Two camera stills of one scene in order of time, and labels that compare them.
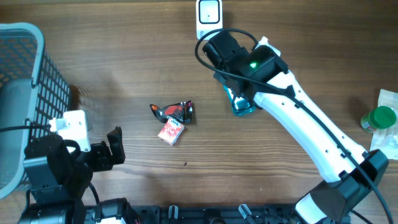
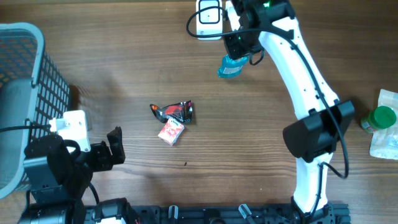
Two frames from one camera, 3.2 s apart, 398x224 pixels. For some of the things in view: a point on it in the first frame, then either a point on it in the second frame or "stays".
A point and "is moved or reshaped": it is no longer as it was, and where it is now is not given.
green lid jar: (379, 117) stays
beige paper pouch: (386, 139) stays
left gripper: (106, 160) stays
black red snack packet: (182, 111) stays
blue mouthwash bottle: (240, 104) is moved or reshaped
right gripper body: (223, 78) to (239, 45)
